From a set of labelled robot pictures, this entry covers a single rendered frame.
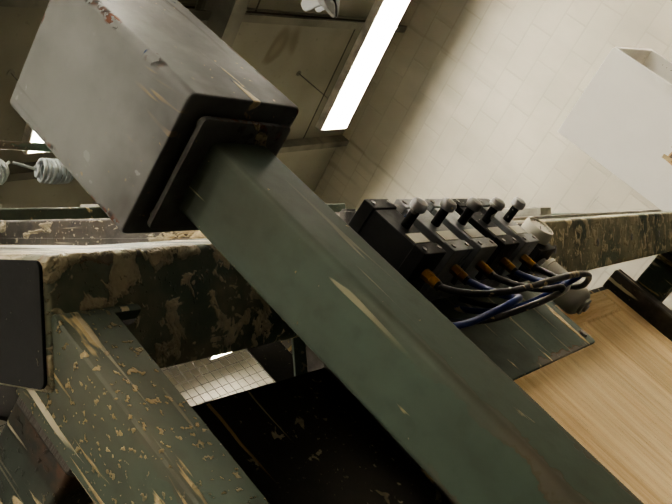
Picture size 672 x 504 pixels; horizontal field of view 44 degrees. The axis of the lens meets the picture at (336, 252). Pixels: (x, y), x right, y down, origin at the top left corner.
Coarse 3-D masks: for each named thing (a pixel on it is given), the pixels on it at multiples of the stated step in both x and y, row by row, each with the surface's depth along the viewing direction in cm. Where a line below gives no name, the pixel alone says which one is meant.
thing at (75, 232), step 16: (0, 224) 171; (16, 224) 168; (32, 224) 165; (48, 224) 162; (64, 224) 159; (80, 224) 156; (96, 224) 154; (112, 224) 151; (0, 240) 172; (16, 240) 168; (32, 240) 165; (48, 240) 162; (64, 240) 159; (80, 240) 157; (96, 240) 154; (112, 240) 151; (128, 240) 149; (144, 240) 146; (160, 240) 144
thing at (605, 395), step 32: (576, 320) 193; (608, 320) 207; (640, 320) 220; (576, 352) 178; (608, 352) 188; (640, 352) 200; (544, 384) 156; (576, 384) 164; (608, 384) 172; (640, 384) 182; (576, 416) 152; (608, 416) 159; (640, 416) 167; (608, 448) 148; (640, 448) 155; (640, 480) 143
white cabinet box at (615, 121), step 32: (608, 64) 468; (640, 64) 456; (608, 96) 471; (640, 96) 459; (576, 128) 486; (608, 128) 474; (640, 128) 462; (608, 160) 477; (640, 160) 465; (640, 192) 468
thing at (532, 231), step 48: (384, 240) 81; (432, 240) 85; (480, 240) 90; (528, 240) 99; (432, 288) 86; (480, 288) 84; (528, 288) 81; (576, 288) 103; (480, 336) 96; (528, 336) 103; (576, 336) 112
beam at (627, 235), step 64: (0, 256) 67; (64, 256) 65; (128, 256) 70; (192, 256) 76; (576, 256) 164; (640, 256) 202; (0, 320) 67; (128, 320) 70; (192, 320) 77; (256, 320) 84
